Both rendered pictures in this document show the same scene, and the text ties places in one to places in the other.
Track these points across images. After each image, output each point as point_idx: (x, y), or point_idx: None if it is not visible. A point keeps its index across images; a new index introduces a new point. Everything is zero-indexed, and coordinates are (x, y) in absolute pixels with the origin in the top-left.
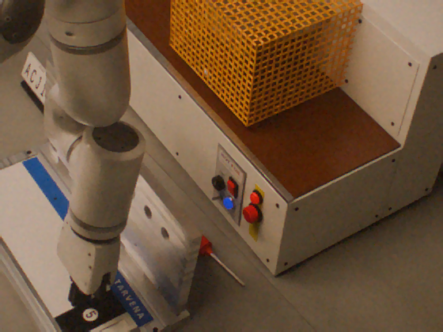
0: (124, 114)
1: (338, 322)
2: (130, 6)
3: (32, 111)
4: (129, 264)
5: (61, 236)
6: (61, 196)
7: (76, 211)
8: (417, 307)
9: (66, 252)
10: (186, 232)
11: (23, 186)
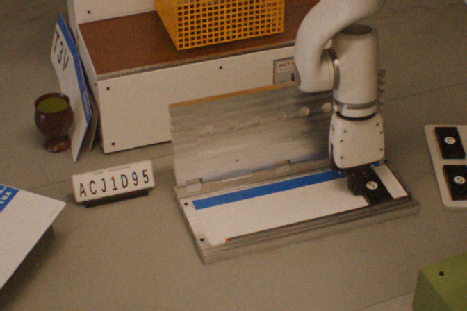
0: (150, 152)
1: (386, 89)
2: (111, 67)
3: (122, 205)
4: (324, 165)
5: (342, 148)
6: (243, 191)
7: (367, 98)
8: (379, 58)
9: (354, 151)
10: (379, 69)
11: (225, 212)
